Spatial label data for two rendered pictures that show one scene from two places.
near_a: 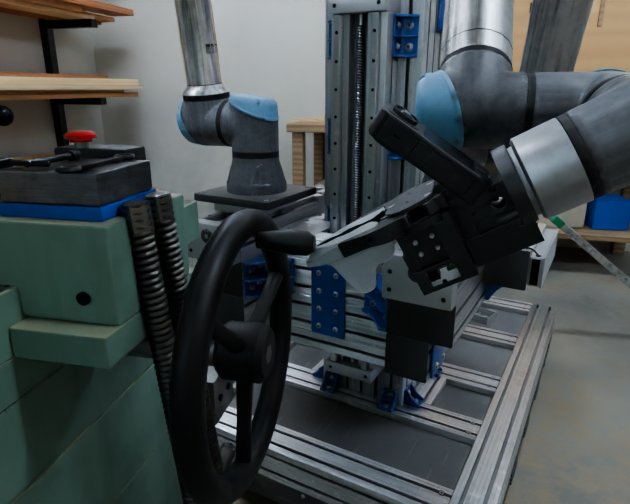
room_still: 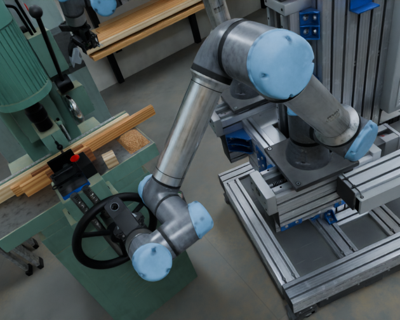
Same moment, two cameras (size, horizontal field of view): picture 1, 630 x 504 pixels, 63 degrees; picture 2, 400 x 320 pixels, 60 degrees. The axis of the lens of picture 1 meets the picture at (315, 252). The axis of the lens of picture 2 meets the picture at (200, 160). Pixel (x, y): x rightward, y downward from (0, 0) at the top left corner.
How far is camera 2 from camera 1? 97 cm
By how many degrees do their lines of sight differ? 51
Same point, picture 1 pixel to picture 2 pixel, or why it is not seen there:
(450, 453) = (322, 257)
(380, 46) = not seen: hidden behind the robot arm
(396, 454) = (295, 244)
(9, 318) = (61, 207)
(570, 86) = (162, 217)
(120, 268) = (72, 210)
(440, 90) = (140, 191)
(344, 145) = not seen: hidden behind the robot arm
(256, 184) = (238, 93)
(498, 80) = (151, 199)
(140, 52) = not seen: outside the picture
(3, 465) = (69, 235)
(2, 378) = (63, 220)
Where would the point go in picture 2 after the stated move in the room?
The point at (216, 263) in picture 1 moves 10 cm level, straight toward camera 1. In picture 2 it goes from (80, 224) to (55, 253)
